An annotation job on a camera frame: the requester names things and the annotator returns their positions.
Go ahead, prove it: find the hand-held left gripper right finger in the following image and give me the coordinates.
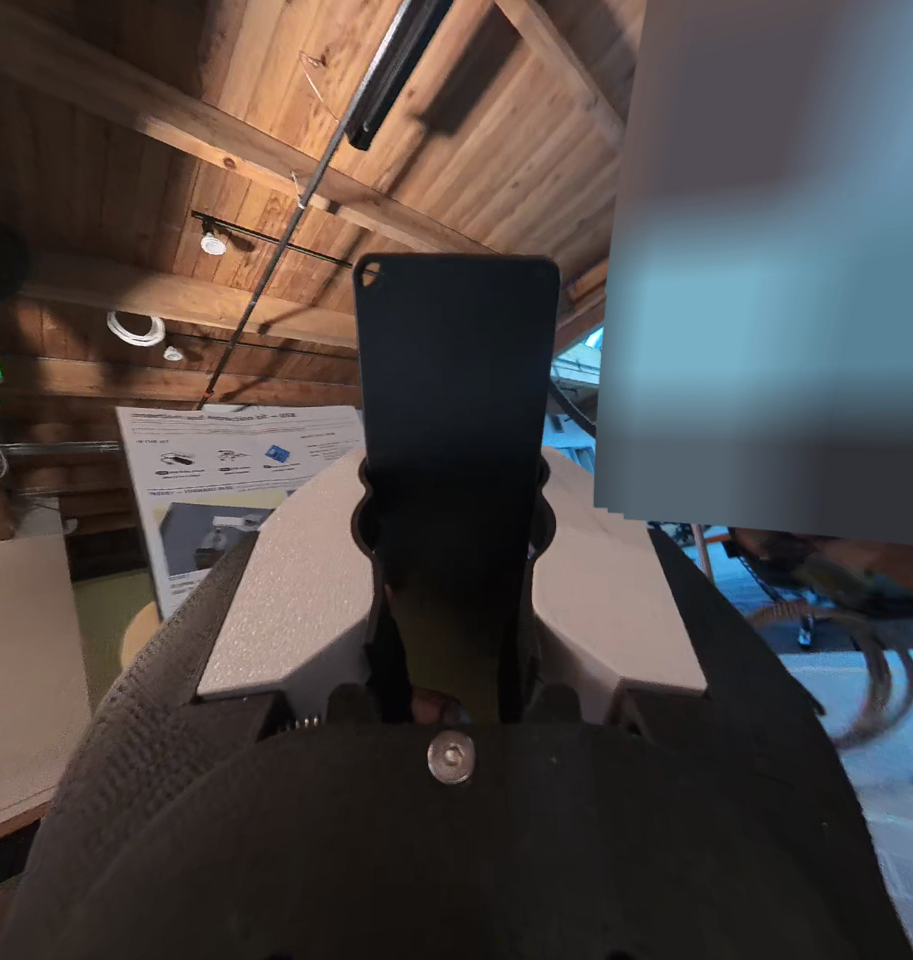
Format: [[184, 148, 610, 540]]
[[500, 446, 710, 723]]

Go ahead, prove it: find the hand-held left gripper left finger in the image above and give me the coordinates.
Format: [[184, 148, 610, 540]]
[[194, 448, 398, 725]]

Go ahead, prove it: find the long black usb hub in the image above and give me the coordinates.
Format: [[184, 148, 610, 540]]
[[351, 252, 563, 723]]

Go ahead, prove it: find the dark braided usb cable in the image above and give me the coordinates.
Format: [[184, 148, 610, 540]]
[[747, 596, 913, 750]]

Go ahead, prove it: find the person's left hand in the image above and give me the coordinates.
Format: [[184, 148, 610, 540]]
[[411, 686, 473, 727]]

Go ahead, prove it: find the printed instruction board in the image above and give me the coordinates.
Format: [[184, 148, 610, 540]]
[[115, 405, 368, 621]]

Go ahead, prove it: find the metal ceiling pipe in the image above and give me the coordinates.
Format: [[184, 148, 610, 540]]
[[200, 0, 420, 406]]

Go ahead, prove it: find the black linear ceiling light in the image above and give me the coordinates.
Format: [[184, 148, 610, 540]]
[[342, 0, 455, 153]]

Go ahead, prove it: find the black light track rail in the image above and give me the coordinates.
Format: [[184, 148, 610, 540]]
[[190, 211, 354, 270]]

